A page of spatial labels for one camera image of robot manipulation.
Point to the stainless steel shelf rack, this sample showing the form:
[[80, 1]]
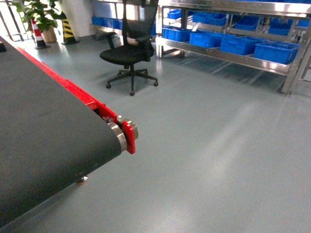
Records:
[[293, 71]]

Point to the black mesh office chair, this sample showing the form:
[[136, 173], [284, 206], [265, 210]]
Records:
[[137, 46]]

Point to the black conveyor belt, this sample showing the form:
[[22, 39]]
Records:
[[52, 133]]

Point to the red white traffic cone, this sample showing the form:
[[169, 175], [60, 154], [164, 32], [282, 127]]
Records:
[[40, 43]]

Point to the green potted plant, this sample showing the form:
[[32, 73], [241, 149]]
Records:
[[45, 13]]

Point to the black rectangular box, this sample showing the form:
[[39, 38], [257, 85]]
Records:
[[2, 47]]

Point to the yellow black striped post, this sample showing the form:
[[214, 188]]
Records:
[[68, 37]]

